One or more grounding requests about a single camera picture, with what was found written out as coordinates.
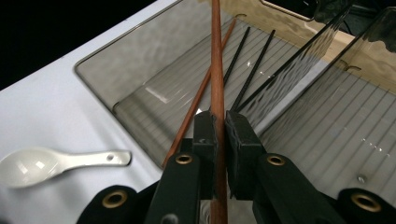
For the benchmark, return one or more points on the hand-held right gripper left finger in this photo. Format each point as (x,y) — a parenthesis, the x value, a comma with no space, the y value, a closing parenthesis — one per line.
(207,149)

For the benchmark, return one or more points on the translucent grey plastic bin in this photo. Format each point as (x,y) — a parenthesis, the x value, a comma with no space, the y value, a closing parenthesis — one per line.
(155,62)
(342,124)

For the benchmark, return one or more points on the brown wooden chopstick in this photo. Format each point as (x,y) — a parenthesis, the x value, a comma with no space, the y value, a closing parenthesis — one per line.
(217,62)
(188,114)

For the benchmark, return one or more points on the white ceramic spoon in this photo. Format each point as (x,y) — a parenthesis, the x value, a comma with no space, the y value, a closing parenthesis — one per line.
(28,168)

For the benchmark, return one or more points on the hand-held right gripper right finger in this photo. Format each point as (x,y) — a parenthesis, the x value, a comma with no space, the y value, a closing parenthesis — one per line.
(243,155)

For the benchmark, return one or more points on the black chopstick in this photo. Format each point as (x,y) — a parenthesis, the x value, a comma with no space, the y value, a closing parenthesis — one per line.
(253,68)
(237,56)

